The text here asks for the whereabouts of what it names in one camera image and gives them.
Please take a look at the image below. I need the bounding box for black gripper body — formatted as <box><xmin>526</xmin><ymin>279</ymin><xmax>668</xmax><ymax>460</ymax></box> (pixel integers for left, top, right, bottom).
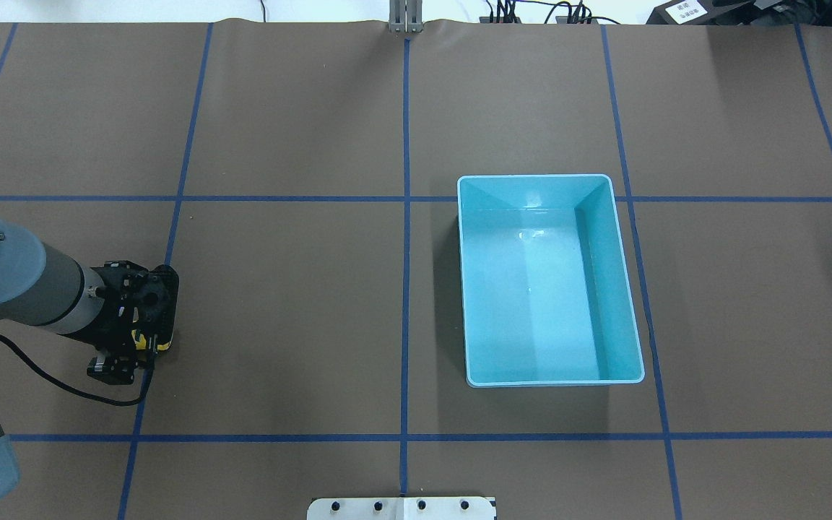
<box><xmin>87</xmin><ymin>261</ymin><xmax>179</xmax><ymax>385</ymax></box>

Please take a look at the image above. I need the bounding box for yellow beetle toy car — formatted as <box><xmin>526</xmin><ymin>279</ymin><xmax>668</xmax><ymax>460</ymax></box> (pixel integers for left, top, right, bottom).
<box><xmin>131</xmin><ymin>329</ymin><xmax>172</xmax><ymax>352</ymax></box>

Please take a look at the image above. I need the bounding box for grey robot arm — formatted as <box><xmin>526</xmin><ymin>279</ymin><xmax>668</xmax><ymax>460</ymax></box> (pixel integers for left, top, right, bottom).
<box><xmin>0</xmin><ymin>220</ymin><xmax>181</xmax><ymax>499</ymax></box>

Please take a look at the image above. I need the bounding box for turquoise plastic bin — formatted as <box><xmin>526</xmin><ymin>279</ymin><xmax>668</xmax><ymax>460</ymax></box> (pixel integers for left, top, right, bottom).
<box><xmin>457</xmin><ymin>173</ymin><xmax>645</xmax><ymax>389</ymax></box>

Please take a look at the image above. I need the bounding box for black box with label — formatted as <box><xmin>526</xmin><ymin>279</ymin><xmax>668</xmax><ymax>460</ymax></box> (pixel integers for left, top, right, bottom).
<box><xmin>645</xmin><ymin>1</ymin><xmax>717</xmax><ymax>26</ymax></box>

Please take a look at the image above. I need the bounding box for black braided camera cable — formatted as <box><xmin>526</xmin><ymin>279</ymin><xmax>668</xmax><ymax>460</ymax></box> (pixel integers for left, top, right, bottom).
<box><xmin>0</xmin><ymin>329</ymin><xmax>155</xmax><ymax>407</ymax></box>

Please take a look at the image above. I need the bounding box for white metal base plate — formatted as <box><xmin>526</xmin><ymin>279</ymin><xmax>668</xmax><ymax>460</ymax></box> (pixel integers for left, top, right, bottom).
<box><xmin>306</xmin><ymin>496</ymin><xmax>498</xmax><ymax>519</ymax></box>

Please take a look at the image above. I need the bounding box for aluminium frame post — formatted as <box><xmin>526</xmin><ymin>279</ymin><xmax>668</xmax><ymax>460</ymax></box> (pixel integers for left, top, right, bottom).
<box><xmin>389</xmin><ymin>0</ymin><xmax>425</xmax><ymax>33</ymax></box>

